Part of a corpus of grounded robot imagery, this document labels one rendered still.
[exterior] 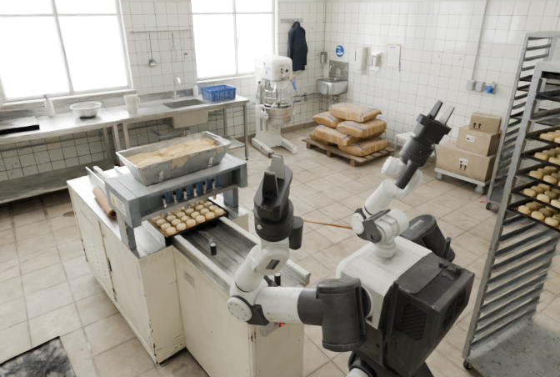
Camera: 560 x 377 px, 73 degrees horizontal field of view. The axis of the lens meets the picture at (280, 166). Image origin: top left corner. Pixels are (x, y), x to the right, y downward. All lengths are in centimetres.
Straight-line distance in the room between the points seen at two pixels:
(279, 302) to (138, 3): 468
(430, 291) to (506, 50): 431
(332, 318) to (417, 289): 22
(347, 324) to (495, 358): 189
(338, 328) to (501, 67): 449
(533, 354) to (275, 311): 209
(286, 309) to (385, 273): 27
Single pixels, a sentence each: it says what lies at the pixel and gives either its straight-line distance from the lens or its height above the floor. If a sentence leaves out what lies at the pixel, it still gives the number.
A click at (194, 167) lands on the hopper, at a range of 216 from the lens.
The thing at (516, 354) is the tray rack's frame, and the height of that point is 15.
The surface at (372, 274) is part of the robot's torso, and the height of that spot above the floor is 141.
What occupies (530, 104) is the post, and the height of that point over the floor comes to 164.
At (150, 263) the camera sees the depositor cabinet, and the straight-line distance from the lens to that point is 218.
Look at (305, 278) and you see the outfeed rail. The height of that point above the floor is 88.
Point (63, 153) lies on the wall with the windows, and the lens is 538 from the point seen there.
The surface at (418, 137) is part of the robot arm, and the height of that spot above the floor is 166.
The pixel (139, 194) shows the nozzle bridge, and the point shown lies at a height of 118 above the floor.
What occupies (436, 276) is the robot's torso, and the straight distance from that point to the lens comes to 108.
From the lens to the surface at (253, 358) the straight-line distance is 191.
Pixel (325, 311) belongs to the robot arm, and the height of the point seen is 138.
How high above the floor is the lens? 203
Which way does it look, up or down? 23 degrees down
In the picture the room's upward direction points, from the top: straight up
